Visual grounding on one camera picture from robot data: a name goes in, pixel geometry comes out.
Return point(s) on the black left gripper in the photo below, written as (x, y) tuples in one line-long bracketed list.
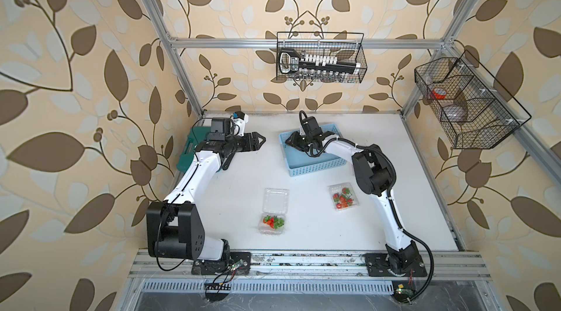
[(252, 146)]

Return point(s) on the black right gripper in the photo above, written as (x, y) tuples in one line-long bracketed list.
[(294, 141)]

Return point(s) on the clear clamshell container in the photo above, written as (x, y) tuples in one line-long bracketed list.
[(333, 188), (275, 203)]

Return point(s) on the strawberry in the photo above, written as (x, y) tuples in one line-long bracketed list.
[(274, 222)]

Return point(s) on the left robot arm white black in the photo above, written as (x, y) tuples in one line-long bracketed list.
[(174, 226)]

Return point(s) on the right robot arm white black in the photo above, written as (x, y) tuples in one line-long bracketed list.
[(375, 176)]

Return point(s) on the light blue perforated plastic basket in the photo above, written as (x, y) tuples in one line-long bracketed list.
[(299, 163)]

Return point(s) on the green tool case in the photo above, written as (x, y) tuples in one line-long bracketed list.
[(197, 134)]

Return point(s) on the black white tool set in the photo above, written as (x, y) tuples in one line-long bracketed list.
[(290, 61)]

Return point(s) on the red tape roll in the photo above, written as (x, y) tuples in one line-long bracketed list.
[(439, 93)]

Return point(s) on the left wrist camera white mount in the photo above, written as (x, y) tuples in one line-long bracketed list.
[(221, 128)]

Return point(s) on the black wire basket back wall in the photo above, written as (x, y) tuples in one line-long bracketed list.
[(343, 45)]

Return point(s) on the black wire basket wall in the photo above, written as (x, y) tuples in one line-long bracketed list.
[(480, 110), (343, 45)]

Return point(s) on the black wire basket right wall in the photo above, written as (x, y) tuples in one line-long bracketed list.
[(480, 110)]

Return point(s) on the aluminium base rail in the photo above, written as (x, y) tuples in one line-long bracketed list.
[(301, 272)]

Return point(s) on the aluminium frame post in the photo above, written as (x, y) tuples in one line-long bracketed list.
[(159, 26)]

